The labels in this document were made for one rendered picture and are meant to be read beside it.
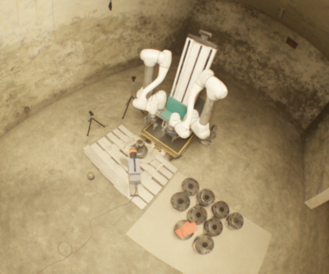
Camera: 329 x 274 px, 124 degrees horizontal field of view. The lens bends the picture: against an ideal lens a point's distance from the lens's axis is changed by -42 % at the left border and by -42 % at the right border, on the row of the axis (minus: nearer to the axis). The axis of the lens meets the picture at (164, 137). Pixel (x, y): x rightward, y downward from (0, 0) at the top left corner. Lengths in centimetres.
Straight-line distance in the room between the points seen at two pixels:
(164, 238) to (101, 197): 99
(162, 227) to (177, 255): 44
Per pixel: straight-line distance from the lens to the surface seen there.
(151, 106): 167
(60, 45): 332
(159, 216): 211
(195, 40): 177
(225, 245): 244
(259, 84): 601
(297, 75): 597
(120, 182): 204
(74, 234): 218
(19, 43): 311
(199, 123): 169
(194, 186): 210
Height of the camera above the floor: 206
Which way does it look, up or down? 49 degrees down
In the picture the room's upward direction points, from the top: 18 degrees clockwise
